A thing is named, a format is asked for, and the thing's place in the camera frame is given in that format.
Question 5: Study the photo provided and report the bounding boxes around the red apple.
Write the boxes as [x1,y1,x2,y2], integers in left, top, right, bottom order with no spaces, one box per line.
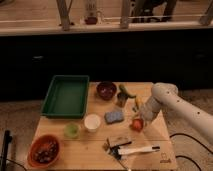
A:
[130,119,144,132]

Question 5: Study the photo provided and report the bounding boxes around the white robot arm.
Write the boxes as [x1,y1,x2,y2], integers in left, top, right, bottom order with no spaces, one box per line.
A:
[139,83,213,145]

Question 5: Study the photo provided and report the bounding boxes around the dark metal cup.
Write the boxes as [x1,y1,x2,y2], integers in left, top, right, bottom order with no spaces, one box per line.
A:
[117,93,128,108]

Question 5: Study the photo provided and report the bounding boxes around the white paper cup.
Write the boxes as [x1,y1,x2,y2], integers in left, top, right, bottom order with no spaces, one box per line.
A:
[84,114,101,132]

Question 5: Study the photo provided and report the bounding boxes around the small green cup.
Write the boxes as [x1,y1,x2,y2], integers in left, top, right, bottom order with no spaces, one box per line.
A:
[64,123,79,138]

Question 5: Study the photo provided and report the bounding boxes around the yellow banana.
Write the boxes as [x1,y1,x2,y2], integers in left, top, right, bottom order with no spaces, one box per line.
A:
[135,96,143,110]

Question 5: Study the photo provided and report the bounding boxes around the blue sponge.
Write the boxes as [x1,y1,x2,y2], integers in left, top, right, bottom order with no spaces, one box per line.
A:
[104,111,124,124]

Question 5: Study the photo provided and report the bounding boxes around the small wooden table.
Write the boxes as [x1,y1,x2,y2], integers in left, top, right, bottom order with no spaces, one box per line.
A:
[23,81,179,171]

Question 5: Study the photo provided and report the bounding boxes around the small wooden block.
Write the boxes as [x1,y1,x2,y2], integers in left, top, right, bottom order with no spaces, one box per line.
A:
[107,135,132,147]

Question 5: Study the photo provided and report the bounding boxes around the green cucumber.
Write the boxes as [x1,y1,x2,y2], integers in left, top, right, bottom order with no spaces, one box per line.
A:
[119,84,136,98]

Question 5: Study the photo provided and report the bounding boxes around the dark red bowl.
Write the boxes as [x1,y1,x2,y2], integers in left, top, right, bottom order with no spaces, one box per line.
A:
[96,81,117,101]

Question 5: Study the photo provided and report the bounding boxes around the green plastic tray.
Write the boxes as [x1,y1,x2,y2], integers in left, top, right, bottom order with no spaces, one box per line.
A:
[42,75,89,119]

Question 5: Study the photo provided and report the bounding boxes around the orange bowl with contents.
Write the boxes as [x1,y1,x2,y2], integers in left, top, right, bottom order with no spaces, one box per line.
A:
[27,135,60,168]

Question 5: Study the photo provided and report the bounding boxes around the black stand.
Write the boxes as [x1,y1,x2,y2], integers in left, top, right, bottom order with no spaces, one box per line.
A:
[0,130,12,171]

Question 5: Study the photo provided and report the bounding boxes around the black cable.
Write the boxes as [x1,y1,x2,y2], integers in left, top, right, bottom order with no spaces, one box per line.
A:
[169,132,213,171]

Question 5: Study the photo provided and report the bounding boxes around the white handled brush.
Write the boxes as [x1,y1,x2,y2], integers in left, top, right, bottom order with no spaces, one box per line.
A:
[118,146,160,155]

